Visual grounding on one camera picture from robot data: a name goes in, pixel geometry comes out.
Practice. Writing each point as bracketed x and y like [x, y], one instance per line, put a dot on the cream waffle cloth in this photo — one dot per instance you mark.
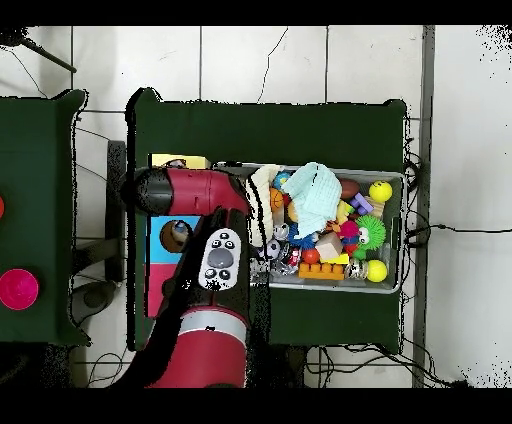
[264, 204]

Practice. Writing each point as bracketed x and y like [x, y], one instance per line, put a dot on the mint waffle cloth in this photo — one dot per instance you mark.
[312, 192]

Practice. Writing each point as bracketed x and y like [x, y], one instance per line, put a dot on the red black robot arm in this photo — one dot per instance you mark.
[208, 264]

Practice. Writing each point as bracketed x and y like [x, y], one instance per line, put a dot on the wooden box with three holes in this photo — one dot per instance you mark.
[160, 248]

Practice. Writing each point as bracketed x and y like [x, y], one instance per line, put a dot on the shallow clear mesh bin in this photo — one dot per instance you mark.
[392, 284]

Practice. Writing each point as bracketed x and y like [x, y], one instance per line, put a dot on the small soccer ball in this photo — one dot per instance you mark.
[272, 249]

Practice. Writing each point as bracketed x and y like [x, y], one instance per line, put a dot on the orange toy brick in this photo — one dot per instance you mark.
[322, 270]

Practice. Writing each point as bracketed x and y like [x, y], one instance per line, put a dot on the red spiky ball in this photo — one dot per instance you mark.
[347, 230]

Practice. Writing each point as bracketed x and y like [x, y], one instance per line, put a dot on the purple toy block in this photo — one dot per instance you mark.
[360, 203]

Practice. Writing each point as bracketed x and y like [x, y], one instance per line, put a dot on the crushed silver drink can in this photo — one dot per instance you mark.
[355, 270]

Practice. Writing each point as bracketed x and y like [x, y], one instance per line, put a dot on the green spiky ball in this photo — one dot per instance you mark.
[371, 232]

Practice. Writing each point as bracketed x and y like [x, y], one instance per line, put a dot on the yellow ball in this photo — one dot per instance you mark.
[380, 191]
[376, 270]

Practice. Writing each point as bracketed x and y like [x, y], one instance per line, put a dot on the grey round base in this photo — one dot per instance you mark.
[94, 302]

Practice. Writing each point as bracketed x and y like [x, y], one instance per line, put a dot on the green cloth side table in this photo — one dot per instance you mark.
[36, 160]

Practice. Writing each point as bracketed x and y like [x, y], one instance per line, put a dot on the pink round disc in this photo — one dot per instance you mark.
[18, 290]

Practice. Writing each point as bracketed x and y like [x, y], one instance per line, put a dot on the black stand pole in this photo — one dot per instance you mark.
[10, 37]

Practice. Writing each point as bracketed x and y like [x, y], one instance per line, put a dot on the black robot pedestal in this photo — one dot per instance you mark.
[288, 368]

